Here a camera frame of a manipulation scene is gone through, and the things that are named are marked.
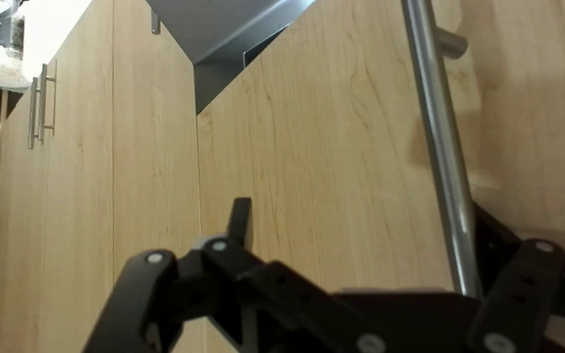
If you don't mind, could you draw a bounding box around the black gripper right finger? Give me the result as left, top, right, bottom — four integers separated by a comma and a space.
467, 202, 565, 353

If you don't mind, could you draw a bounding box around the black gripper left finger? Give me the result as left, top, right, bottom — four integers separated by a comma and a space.
84, 197, 398, 353

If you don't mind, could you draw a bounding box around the wood cabinet door white inside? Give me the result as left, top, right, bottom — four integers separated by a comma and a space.
194, 0, 565, 301

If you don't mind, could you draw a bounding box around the narrow long wood cabinet door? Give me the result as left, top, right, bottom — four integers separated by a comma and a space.
109, 0, 200, 353

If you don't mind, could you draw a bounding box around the light wood cabinet door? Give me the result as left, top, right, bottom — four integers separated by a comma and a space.
0, 65, 43, 353
35, 0, 115, 353

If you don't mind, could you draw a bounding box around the stainless steel range hood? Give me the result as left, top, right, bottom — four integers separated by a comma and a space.
143, 0, 317, 116

